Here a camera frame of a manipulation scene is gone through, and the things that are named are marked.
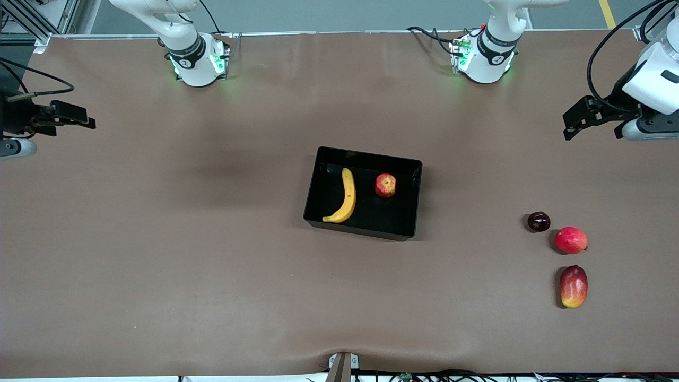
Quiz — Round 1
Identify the small red yellow apple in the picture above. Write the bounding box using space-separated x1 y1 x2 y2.
375 173 397 198

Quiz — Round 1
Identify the black rectangular plastic box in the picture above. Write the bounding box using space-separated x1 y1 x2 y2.
303 146 423 242

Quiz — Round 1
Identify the yellow banana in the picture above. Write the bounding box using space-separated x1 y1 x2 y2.
322 168 356 224

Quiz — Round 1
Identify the round red peach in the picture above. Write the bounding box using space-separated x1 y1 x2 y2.
554 227 588 255

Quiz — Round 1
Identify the red yellow mango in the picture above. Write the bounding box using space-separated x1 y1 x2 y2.
560 265 588 309

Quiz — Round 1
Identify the aluminium frame profile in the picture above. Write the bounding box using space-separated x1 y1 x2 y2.
0 0 80 54

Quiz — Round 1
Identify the black left arm base cable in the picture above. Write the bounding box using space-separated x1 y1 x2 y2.
406 25 458 55

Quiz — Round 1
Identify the black arm base cable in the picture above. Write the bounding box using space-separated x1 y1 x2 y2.
197 0 235 39
406 25 458 55

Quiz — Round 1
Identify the black right arm base cable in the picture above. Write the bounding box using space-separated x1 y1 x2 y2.
197 0 235 39

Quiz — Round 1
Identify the metal bracket at table edge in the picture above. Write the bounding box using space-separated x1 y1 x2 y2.
326 352 360 382

